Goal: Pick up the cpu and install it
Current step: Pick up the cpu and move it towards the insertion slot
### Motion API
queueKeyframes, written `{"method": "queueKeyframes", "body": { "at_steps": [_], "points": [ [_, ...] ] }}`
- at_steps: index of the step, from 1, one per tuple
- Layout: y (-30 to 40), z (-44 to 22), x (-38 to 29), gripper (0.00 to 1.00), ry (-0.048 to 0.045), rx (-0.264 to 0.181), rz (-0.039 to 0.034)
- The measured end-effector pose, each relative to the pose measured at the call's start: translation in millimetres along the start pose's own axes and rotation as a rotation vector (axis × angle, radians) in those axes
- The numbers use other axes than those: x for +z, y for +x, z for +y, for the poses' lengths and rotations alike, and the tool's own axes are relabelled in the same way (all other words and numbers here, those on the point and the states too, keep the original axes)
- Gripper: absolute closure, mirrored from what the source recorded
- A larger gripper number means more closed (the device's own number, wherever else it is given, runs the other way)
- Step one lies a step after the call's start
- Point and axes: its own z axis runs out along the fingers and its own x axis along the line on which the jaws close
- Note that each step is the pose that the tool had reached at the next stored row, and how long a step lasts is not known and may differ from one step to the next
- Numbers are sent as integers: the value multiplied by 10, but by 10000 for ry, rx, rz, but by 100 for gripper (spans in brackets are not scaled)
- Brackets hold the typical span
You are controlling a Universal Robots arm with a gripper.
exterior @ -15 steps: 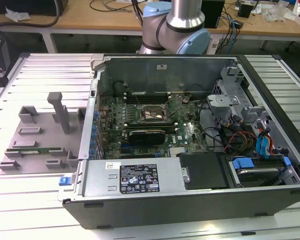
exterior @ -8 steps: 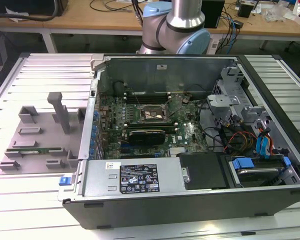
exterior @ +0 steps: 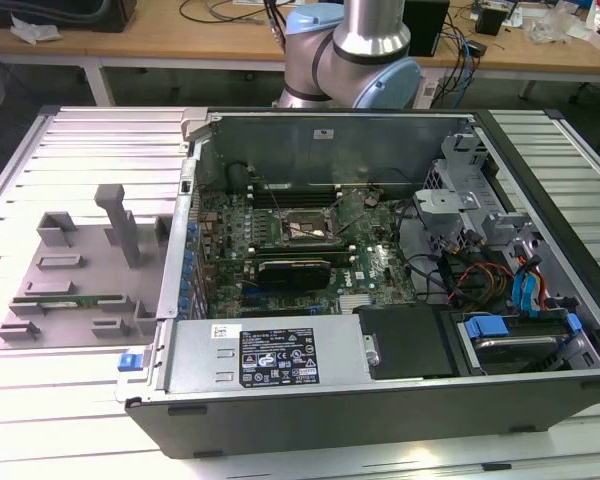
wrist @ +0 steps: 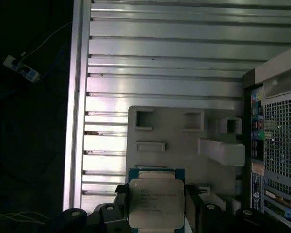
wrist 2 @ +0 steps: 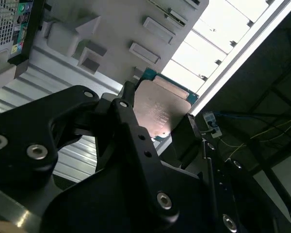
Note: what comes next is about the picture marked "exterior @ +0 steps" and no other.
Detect metal locking lever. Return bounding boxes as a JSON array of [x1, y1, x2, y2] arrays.
[[335, 208, 367, 237], [257, 171, 283, 212]]

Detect orange wire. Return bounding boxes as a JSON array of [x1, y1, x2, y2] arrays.
[[517, 254, 554, 314]]

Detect black plastic shroud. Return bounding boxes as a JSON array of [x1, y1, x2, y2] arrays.
[[354, 303, 461, 381]]

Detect green RAM stick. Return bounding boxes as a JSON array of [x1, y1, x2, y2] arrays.
[[11, 295, 126, 309]]

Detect silver power supply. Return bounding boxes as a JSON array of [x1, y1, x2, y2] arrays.
[[167, 317, 376, 396]]

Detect green motherboard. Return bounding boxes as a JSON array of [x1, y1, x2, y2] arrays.
[[192, 182, 421, 321]]

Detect black grey PC case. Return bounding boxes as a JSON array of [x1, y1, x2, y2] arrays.
[[114, 107, 600, 460]]

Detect large black box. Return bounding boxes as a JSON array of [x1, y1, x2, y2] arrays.
[[0, 0, 139, 31]]

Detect yellow red wire bundle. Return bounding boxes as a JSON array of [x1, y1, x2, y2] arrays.
[[452, 262, 516, 306]]

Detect black desk cables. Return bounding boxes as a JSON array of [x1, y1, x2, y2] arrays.
[[178, 0, 271, 24]]

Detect black container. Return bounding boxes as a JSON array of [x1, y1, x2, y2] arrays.
[[474, 4, 514, 36]]

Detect clear plastic bags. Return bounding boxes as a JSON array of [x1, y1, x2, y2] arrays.
[[524, 8, 591, 45]]

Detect black wire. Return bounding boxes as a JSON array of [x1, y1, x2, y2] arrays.
[[397, 199, 449, 304]]

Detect black RAM slot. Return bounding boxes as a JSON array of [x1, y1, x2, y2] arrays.
[[247, 249, 359, 256], [249, 189, 344, 197], [247, 254, 359, 262], [249, 183, 344, 191], [247, 243, 359, 251], [247, 259, 359, 267]]

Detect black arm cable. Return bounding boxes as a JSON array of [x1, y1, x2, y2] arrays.
[[263, 0, 287, 49]]

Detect blue cable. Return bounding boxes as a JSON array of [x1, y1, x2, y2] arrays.
[[447, 22, 479, 109]]

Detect black graphics card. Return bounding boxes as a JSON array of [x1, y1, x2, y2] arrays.
[[256, 257, 332, 302]]

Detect silver metal drive cage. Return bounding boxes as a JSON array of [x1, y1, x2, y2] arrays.
[[412, 132, 536, 251]]

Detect black tower box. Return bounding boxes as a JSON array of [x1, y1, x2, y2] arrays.
[[408, 0, 452, 58]]

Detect crumpled white plastic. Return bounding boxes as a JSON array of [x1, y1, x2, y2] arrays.
[[9, 13, 62, 45]]

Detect hard disk in blue carrier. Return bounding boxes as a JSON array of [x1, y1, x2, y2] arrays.
[[457, 312, 581, 376]]

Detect wooden desk white frame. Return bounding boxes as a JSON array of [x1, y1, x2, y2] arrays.
[[419, 19, 600, 101], [0, 22, 289, 109]]

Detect silver chipset heat sink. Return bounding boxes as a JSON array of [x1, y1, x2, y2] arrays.
[[338, 293, 377, 315]]

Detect blue flat wire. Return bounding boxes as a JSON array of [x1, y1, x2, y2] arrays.
[[512, 272, 531, 317], [524, 254, 544, 319]]

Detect grey parts rack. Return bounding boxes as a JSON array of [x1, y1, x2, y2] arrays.
[[0, 183, 176, 354]]

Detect CPU socket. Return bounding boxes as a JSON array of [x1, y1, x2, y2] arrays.
[[278, 208, 332, 247]]

